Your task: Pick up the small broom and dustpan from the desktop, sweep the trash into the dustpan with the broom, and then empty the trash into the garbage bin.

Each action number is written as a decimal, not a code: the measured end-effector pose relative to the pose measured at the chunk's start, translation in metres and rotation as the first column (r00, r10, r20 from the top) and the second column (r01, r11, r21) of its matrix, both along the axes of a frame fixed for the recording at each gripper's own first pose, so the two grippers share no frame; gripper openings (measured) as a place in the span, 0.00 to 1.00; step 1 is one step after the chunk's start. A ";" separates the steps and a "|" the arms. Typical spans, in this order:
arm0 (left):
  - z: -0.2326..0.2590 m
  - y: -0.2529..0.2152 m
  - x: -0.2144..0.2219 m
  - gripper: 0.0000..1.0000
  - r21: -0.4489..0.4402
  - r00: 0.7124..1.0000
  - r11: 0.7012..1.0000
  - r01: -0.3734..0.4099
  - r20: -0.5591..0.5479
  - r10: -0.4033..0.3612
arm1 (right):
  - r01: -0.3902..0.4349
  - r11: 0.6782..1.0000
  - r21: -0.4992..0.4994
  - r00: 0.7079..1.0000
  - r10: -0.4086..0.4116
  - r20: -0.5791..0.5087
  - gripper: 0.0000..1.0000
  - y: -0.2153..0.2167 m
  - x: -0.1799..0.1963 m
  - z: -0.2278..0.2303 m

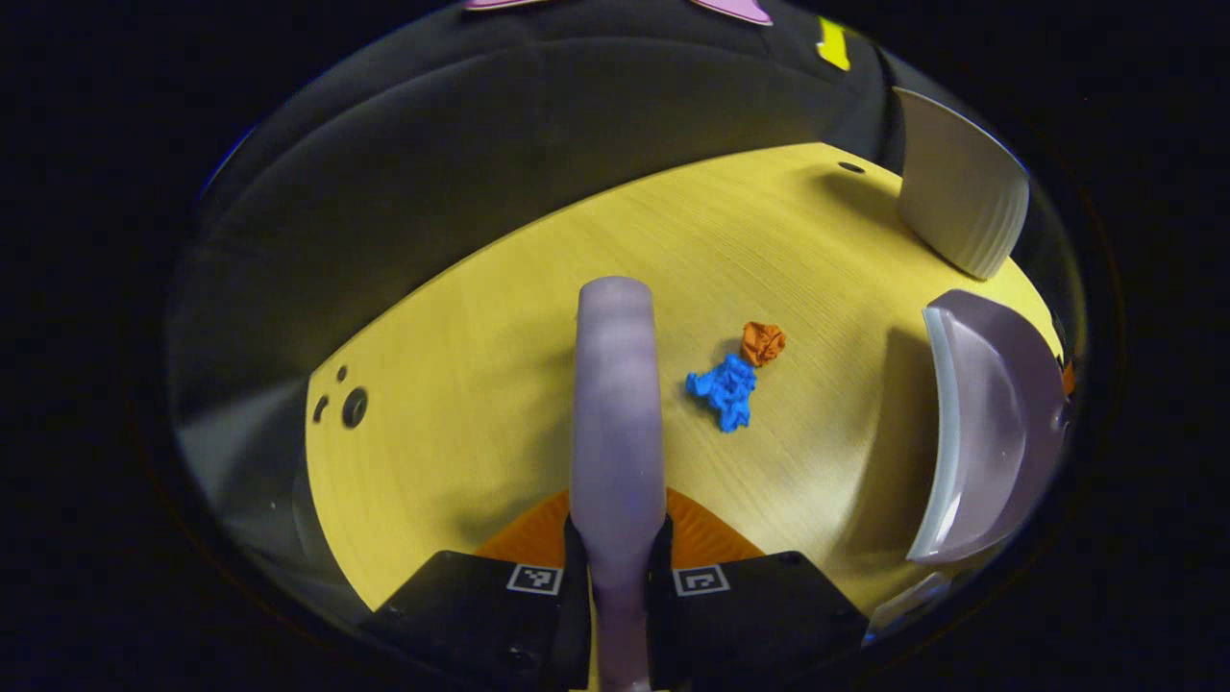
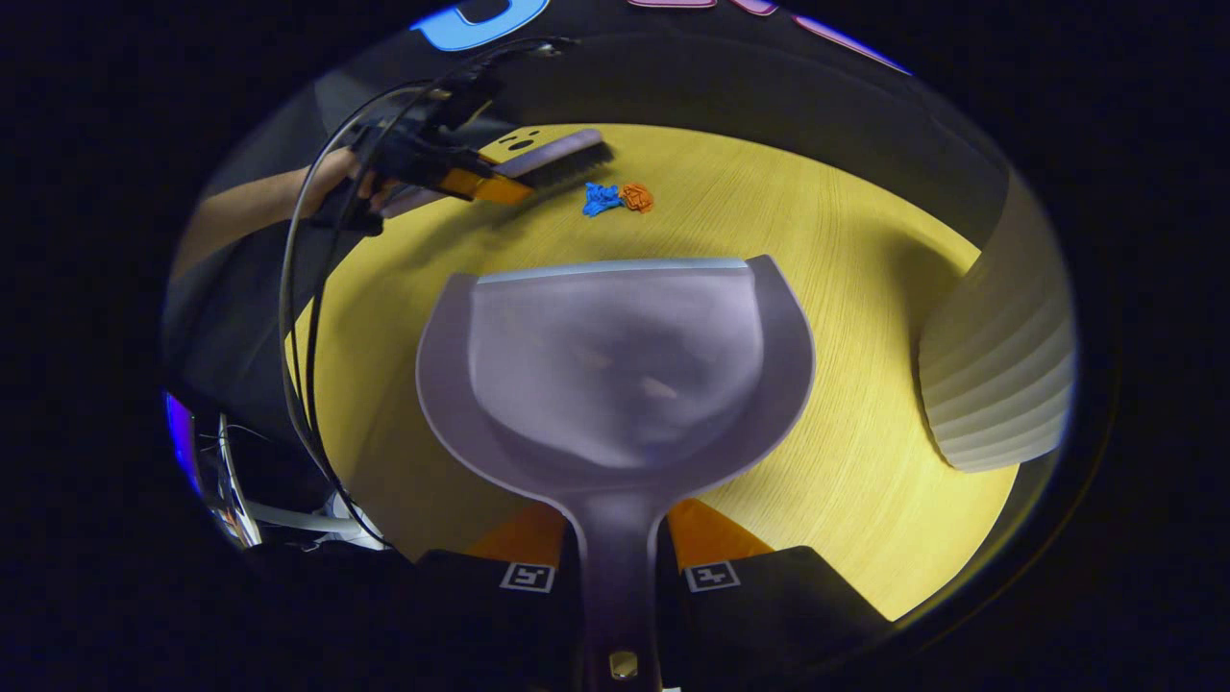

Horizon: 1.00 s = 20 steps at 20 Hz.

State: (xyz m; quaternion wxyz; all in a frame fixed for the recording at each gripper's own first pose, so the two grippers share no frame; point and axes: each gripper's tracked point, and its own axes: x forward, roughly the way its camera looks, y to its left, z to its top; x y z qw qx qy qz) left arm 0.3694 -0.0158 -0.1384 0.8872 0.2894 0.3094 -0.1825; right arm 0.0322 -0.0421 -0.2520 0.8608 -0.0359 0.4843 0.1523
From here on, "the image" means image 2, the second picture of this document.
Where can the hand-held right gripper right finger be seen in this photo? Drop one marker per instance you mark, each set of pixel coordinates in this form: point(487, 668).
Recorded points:
point(769, 605)

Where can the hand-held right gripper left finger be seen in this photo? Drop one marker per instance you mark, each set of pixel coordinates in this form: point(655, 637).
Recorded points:
point(480, 601)

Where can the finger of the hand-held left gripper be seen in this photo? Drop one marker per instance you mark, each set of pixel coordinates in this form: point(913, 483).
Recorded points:
point(480, 185)

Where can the small pink broom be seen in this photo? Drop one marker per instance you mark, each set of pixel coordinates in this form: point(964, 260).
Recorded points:
point(562, 159)

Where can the blue paper scrap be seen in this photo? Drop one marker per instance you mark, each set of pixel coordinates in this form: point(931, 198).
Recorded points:
point(601, 199)

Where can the orange paper scrap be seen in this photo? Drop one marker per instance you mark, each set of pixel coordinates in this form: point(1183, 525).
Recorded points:
point(636, 197)

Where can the pink dustpan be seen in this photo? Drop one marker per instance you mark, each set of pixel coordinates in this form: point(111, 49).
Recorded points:
point(615, 375)

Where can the white ribbed garbage bin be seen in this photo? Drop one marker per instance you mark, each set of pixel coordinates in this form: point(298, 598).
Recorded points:
point(999, 384)

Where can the yellow wooden desktop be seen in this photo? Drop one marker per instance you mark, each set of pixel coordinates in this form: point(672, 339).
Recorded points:
point(865, 384)

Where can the black backdrop cloth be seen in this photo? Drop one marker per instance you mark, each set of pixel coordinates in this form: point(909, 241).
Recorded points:
point(865, 125)

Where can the white metal frame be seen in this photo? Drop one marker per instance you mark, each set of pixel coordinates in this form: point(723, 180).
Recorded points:
point(240, 495)

